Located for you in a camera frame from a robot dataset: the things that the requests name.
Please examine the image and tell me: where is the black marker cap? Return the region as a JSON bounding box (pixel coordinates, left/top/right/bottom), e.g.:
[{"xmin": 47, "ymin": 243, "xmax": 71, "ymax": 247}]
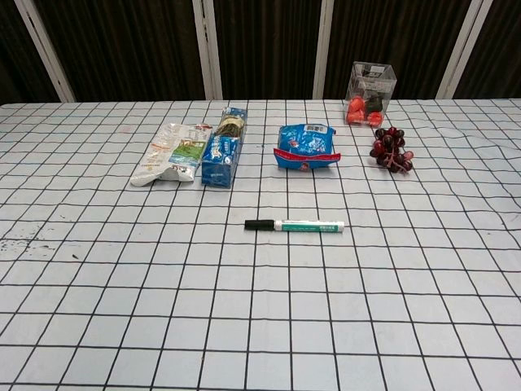
[{"xmin": 244, "ymin": 219, "xmax": 276, "ymax": 232}]

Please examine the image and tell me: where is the white green marker body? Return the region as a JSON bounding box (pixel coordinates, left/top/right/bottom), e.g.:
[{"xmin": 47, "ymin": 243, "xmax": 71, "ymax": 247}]
[{"xmin": 273, "ymin": 219, "xmax": 345, "ymax": 235}]

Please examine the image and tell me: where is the blue cookie box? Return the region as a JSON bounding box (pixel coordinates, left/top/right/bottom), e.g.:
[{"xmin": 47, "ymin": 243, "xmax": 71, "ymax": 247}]
[{"xmin": 200, "ymin": 107, "xmax": 248, "ymax": 189}]

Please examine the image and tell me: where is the blue snack bag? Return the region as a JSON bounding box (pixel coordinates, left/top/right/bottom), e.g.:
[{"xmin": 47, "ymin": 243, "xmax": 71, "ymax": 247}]
[{"xmin": 273, "ymin": 124, "xmax": 342, "ymax": 173}]

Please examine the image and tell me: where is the white snack packet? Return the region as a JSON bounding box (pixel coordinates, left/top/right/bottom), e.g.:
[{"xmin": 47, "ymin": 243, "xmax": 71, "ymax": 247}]
[{"xmin": 129, "ymin": 122, "xmax": 215, "ymax": 188}]

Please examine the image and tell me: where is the white checked tablecloth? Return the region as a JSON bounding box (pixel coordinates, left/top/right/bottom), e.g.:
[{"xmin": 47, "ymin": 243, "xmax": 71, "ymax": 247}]
[{"xmin": 0, "ymin": 99, "xmax": 521, "ymax": 391}]

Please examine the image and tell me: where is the dark red grape bunch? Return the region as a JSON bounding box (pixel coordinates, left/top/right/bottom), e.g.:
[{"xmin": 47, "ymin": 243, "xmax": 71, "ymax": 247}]
[{"xmin": 369, "ymin": 126, "xmax": 415, "ymax": 175}]

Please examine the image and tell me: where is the clear plastic box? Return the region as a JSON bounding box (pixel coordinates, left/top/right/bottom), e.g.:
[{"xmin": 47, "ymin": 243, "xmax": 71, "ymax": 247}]
[{"xmin": 344, "ymin": 60, "xmax": 398, "ymax": 129}]

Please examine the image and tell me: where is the white frame post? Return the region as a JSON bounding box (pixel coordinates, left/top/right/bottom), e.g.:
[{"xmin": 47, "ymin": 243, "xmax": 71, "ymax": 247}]
[
  {"xmin": 313, "ymin": 0, "xmax": 346, "ymax": 100},
  {"xmin": 15, "ymin": 0, "xmax": 77, "ymax": 103},
  {"xmin": 438, "ymin": 0, "xmax": 494, "ymax": 100},
  {"xmin": 191, "ymin": 0, "xmax": 224, "ymax": 100}
]

